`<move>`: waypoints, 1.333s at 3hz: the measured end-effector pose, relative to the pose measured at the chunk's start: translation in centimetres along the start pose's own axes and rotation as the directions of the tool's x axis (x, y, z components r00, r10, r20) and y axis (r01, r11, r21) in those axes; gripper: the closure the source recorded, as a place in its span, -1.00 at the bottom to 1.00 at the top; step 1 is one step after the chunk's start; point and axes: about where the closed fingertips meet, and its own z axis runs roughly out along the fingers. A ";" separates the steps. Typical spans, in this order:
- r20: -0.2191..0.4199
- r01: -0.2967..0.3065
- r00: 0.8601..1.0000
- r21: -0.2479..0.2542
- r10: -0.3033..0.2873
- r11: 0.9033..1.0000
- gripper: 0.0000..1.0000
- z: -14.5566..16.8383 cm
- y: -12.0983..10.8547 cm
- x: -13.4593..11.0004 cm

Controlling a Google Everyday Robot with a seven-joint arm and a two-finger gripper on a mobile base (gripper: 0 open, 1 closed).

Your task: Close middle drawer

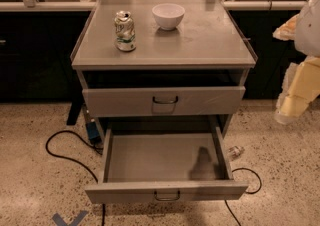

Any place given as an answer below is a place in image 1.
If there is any dark lab bench right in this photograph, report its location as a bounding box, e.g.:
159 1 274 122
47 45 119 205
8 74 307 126
229 10 305 99

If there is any blue tape floor marker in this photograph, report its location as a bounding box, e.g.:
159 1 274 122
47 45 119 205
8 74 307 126
52 210 88 226

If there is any white ceramic bowl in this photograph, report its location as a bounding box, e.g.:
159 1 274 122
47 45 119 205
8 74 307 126
152 3 185 30

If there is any grey top drawer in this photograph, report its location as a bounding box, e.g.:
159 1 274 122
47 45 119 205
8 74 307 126
83 86 245 117

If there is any dark lab bench left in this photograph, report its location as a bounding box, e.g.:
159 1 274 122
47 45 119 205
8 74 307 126
0 0 98 103

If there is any black floor cable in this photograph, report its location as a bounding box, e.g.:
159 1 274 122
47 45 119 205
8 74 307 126
45 130 107 226
223 167 263 226

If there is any grey drawer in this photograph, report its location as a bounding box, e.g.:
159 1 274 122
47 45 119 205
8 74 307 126
86 127 248 204
83 86 245 117

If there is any blue power adapter box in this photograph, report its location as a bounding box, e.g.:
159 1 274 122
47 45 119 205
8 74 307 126
86 120 101 145

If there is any black floor cable right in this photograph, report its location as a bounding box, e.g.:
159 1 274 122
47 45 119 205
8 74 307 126
223 167 263 226

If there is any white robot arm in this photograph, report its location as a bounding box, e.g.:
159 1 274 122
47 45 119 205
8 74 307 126
273 0 320 124

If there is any dark lab bench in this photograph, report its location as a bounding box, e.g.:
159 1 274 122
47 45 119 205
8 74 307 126
0 0 98 103
229 10 305 99

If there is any white and yellow gripper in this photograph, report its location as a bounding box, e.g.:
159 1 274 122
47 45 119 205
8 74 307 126
274 56 320 125

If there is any clear plastic bottle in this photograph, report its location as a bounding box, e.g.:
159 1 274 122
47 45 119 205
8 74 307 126
227 146 245 161

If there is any black floor cable left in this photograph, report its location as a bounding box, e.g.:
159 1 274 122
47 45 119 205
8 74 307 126
45 130 107 226

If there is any crushed green soda can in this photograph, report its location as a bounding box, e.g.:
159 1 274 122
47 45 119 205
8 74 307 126
114 10 136 52

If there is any grey drawer cabinet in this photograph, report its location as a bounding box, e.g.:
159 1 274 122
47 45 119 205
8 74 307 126
72 0 256 133

